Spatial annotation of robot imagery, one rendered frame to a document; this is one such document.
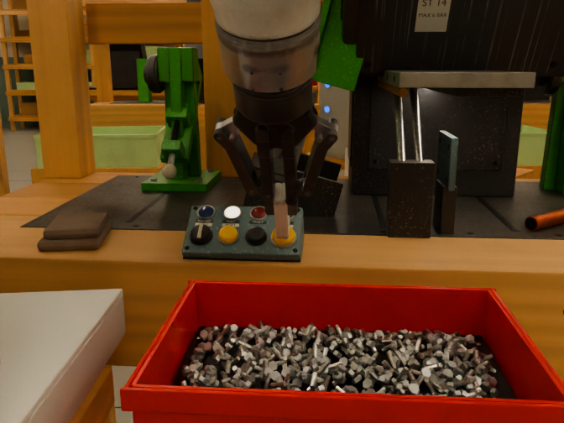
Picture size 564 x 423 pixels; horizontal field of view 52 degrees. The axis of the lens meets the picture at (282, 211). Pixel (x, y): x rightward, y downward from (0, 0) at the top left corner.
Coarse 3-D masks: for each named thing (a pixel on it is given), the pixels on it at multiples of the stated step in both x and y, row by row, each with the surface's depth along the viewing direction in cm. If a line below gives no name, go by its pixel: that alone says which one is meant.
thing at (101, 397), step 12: (108, 372) 56; (96, 384) 54; (108, 384) 56; (96, 396) 52; (108, 396) 56; (84, 408) 50; (96, 408) 52; (108, 408) 56; (72, 420) 48; (84, 420) 49; (96, 420) 52
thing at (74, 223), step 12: (60, 216) 82; (72, 216) 82; (84, 216) 82; (96, 216) 82; (108, 216) 85; (48, 228) 76; (60, 228) 76; (72, 228) 76; (84, 228) 76; (96, 228) 77; (108, 228) 83; (48, 240) 76; (60, 240) 76; (72, 240) 76; (84, 240) 76; (96, 240) 76
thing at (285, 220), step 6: (282, 186) 67; (282, 192) 66; (282, 198) 65; (282, 204) 66; (282, 210) 66; (282, 216) 67; (288, 216) 69; (282, 222) 68; (288, 222) 69; (282, 228) 69; (288, 228) 69; (282, 234) 70; (288, 234) 70
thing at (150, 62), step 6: (150, 60) 110; (156, 60) 111; (144, 66) 112; (150, 66) 110; (156, 66) 110; (144, 72) 112; (150, 72) 110; (156, 72) 111; (144, 78) 112; (150, 78) 110; (156, 78) 111; (150, 84) 111; (156, 84) 112; (162, 84) 115; (150, 90) 112; (156, 90) 112; (162, 90) 115
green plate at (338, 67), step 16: (336, 0) 86; (336, 16) 86; (320, 32) 86; (336, 32) 87; (320, 48) 88; (336, 48) 88; (352, 48) 87; (320, 64) 88; (336, 64) 88; (352, 64) 88; (320, 80) 89; (336, 80) 89; (352, 80) 88
